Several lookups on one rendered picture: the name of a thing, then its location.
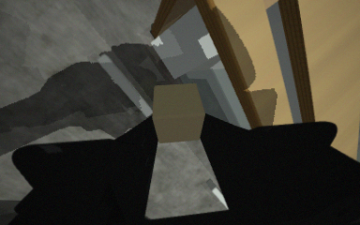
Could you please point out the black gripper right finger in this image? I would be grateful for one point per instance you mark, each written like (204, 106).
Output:
(236, 154)

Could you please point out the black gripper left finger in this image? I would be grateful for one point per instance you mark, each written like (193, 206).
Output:
(127, 162)

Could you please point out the olive-brown block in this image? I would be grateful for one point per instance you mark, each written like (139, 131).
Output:
(178, 113)

